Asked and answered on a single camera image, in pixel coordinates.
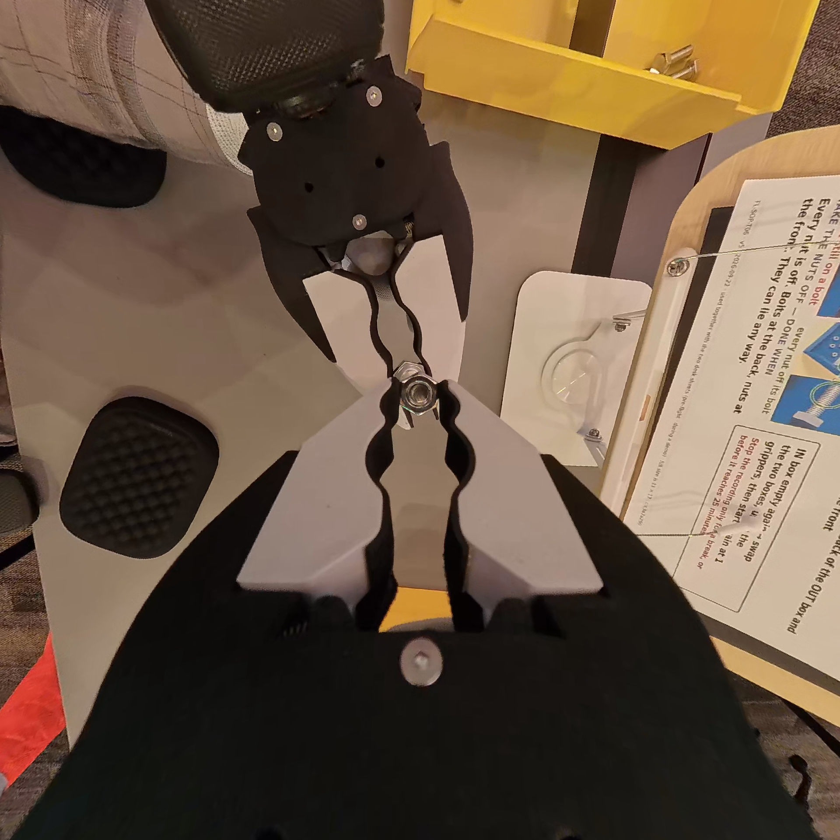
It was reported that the person's left forearm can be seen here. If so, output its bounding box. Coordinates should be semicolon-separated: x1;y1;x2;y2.
0;0;256;177

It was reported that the white page ledge bar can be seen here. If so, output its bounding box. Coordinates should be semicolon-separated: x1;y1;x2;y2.
598;248;702;500

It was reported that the wire page holder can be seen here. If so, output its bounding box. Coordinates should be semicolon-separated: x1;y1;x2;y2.
666;239;840;277
633;515;759;540

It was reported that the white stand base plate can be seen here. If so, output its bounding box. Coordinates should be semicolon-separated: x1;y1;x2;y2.
500;270;656;468

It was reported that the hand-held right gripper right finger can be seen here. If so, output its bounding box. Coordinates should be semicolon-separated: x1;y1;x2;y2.
436;379;605;632

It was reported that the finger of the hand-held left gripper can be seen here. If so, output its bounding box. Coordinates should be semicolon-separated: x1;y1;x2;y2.
302;268;401;396
390;231;467;389

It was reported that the wooden document stand board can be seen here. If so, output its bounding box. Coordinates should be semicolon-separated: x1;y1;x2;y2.
598;125;840;721

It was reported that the black textured wrist pad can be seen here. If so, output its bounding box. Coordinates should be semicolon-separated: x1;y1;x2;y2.
0;105;168;210
59;395;221;560

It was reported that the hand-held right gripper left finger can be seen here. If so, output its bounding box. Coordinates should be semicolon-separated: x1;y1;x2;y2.
235;379;401;632

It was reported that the yellow plastic bin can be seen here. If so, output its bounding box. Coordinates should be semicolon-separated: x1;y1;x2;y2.
379;586;455;634
405;0;821;151

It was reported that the printed instruction sheet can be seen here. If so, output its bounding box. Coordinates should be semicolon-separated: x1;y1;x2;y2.
622;167;840;636

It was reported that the clear plastic disc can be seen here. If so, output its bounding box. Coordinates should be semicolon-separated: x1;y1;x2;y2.
539;322;634;421

